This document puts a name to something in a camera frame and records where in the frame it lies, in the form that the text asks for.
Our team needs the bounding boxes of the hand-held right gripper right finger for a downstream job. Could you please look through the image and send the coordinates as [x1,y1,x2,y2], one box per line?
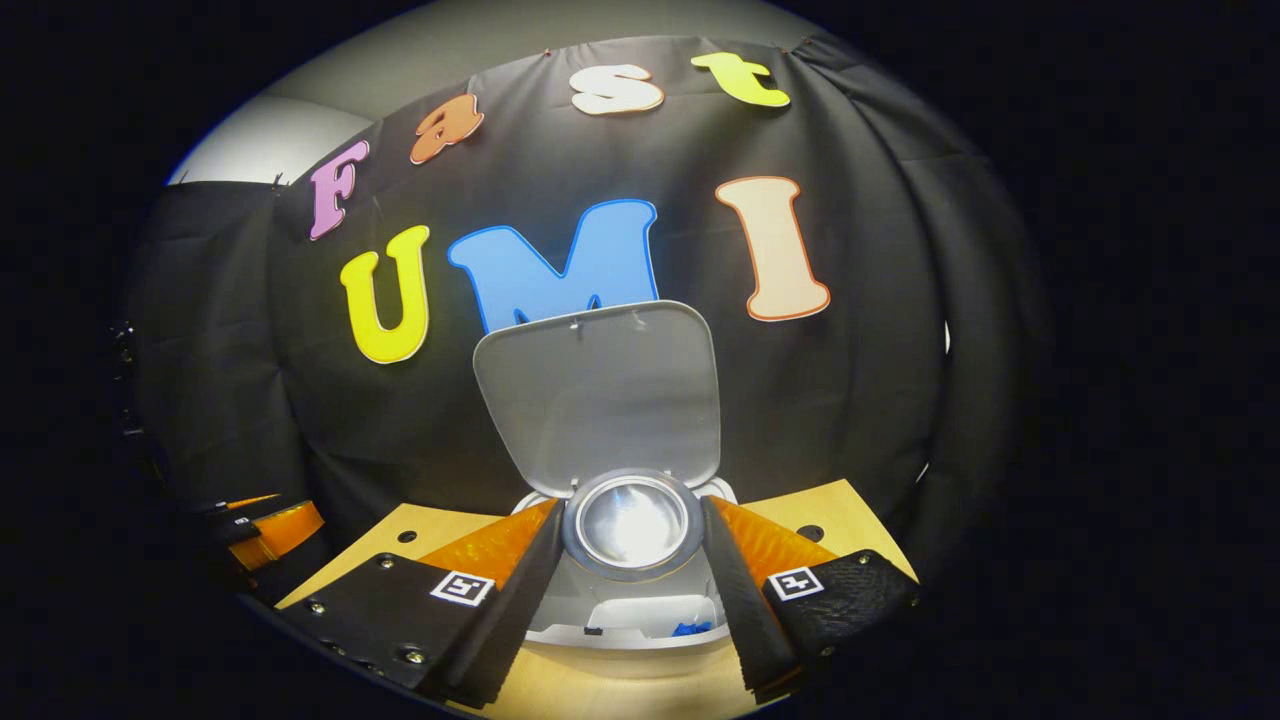
[700,495,921,701]

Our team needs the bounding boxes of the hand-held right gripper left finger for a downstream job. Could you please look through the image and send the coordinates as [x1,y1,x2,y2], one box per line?
[280,498,567,709]

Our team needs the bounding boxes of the silver pop can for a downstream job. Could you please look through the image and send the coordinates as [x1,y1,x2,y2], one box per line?
[562,468,706,583]

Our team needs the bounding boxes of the white desktop garbage bin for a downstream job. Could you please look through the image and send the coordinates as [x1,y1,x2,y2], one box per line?
[472,300,741,651]

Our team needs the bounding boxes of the wooden desktop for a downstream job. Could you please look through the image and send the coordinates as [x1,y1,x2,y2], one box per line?
[275,478,919,720]

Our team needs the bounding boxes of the black backdrop cloth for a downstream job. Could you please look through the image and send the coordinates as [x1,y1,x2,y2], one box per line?
[120,35,1051,601]

